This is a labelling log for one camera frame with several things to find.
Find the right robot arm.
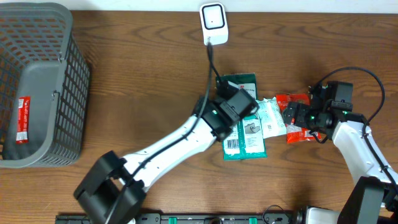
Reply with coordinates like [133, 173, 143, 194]
[282, 100, 397, 223]

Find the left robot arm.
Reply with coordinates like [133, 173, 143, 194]
[73, 80, 257, 223]

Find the light green wipes pack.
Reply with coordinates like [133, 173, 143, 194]
[255, 97, 287, 139]

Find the red packet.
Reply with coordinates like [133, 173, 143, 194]
[16, 96, 30, 144]

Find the white barcode scanner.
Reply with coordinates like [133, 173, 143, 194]
[199, 2, 229, 45]

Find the dark green packet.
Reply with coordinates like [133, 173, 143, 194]
[221, 73, 267, 161]

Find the grey plastic mesh basket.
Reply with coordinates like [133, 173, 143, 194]
[1, 2, 91, 169]

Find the red snack bag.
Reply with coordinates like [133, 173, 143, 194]
[276, 93, 315, 144]

